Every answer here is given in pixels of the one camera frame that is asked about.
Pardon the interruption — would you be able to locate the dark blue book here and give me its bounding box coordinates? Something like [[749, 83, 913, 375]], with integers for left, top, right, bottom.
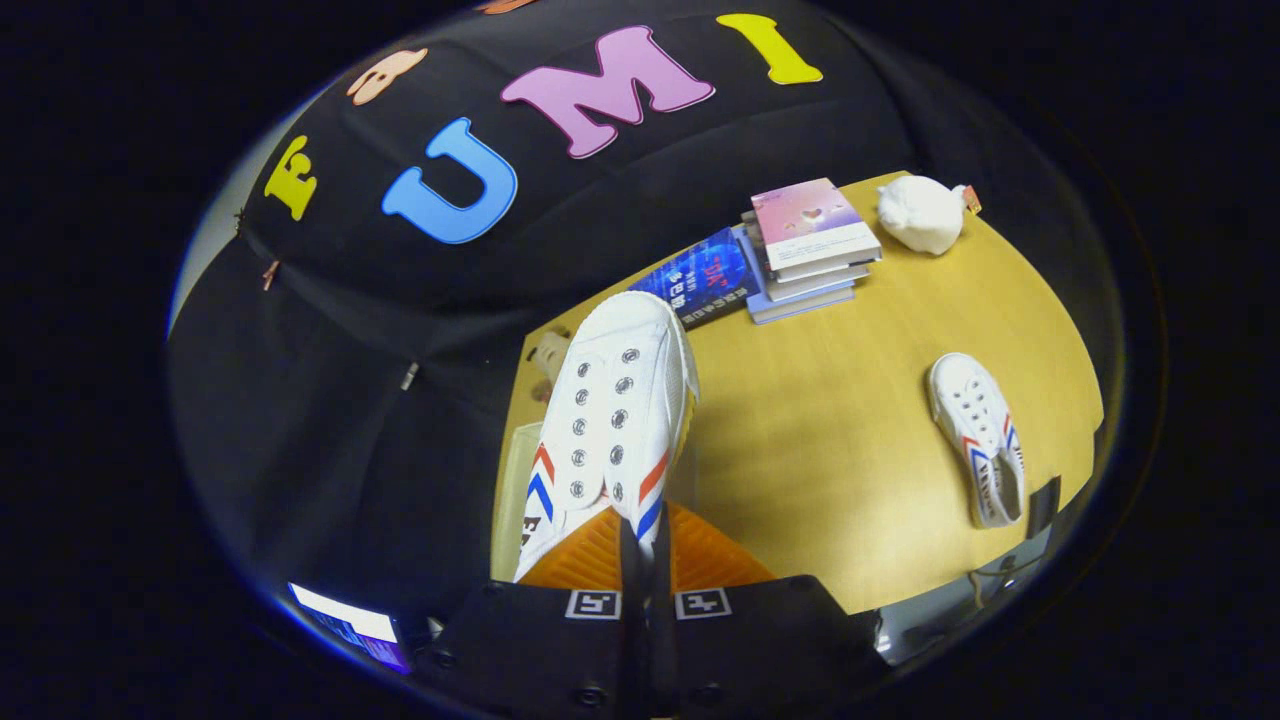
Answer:
[[628, 228, 763, 331]]

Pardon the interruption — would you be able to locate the white plush toy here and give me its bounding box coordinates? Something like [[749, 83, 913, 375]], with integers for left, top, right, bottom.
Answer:
[[877, 175, 983, 256]]

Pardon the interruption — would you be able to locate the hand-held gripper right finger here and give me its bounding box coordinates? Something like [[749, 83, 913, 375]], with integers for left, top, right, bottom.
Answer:
[[645, 500, 891, 720]]

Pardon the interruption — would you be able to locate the brown plush toy dog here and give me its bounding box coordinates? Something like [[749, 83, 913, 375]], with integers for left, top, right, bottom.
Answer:
[[530, 333, 573, 388]]

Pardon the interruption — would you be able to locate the white striped canvas shoe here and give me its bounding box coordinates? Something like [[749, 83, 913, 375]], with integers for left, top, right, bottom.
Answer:
[[927, 352, 1027, 529], [513, 290, 701, 583]]

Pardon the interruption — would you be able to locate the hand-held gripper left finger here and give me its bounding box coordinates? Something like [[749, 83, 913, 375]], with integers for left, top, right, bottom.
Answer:
[[415, 505, 649, 720]]

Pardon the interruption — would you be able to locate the light blue cover book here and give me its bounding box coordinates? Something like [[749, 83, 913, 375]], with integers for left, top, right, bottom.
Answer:
[[738, 232, 858, 325]]

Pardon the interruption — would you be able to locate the pink cover book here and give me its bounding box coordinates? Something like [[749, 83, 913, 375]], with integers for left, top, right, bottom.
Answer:
[[750, 178, 883, 271]]

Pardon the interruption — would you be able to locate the beige fabric storage box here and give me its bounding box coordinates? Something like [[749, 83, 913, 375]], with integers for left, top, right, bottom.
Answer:
[[490, 420, 549, 583]]

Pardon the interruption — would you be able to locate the grey cover book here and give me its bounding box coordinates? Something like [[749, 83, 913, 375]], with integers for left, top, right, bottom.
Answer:
[[740, 210, 871, 301]]

